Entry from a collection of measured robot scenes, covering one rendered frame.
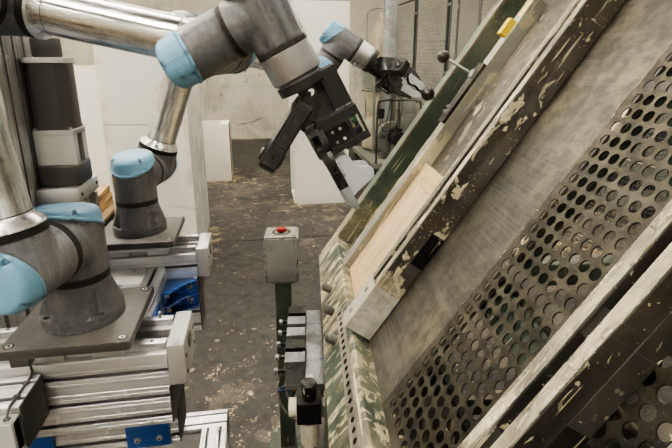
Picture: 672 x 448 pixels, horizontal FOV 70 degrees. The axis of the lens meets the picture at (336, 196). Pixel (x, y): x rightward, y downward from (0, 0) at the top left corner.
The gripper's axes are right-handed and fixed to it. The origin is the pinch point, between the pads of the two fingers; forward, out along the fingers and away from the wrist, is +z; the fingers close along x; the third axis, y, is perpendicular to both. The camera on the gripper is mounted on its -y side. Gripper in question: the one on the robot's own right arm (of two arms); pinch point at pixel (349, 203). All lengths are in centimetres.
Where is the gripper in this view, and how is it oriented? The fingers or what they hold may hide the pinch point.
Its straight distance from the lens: 73.7
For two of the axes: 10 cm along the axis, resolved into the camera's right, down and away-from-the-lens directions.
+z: 4.6, 8.3, 3.2
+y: 8.8, -4.8, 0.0
